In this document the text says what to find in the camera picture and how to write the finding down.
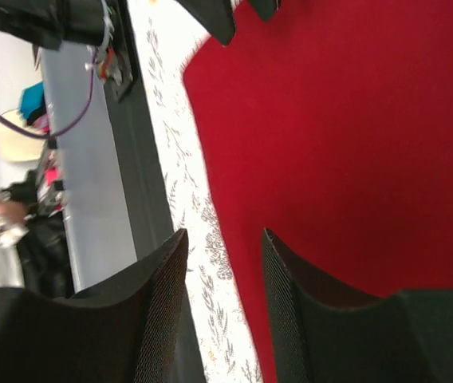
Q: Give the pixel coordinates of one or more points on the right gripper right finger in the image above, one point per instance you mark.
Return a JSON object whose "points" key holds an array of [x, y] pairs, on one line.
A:
{"points": [[324, 330]]}

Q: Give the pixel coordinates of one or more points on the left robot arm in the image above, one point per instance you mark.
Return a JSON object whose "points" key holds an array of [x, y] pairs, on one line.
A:
{"points": [[104, 24]]}

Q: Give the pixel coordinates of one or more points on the red t-shirt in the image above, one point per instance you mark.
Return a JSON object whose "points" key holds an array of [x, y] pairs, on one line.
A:
{"points": [[331, 124]]}

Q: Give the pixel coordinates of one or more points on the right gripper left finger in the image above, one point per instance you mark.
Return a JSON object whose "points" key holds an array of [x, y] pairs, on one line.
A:
{"points": [[123, 329]]}

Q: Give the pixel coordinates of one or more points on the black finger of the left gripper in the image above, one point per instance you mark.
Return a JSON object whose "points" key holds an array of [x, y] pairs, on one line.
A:
{"points": [[215, 16]]}

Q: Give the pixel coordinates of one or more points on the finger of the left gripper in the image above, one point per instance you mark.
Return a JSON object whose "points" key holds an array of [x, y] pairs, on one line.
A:
{"points": [[265, 9]]}

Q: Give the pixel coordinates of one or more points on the aluminium rail frame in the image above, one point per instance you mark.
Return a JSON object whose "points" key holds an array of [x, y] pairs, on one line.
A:
{"points": [[96, 217]]}

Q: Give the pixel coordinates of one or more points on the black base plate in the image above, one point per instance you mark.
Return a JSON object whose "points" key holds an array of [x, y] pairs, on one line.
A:
{"points": [[140, 170]]}

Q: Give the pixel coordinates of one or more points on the floral patterned table mat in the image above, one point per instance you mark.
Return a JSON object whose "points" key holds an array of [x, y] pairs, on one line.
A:
{"points": [[167, 37]]}

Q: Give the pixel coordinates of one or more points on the cluttered background items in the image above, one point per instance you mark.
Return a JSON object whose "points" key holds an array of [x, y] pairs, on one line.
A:
{"points": [[42, 249]]}

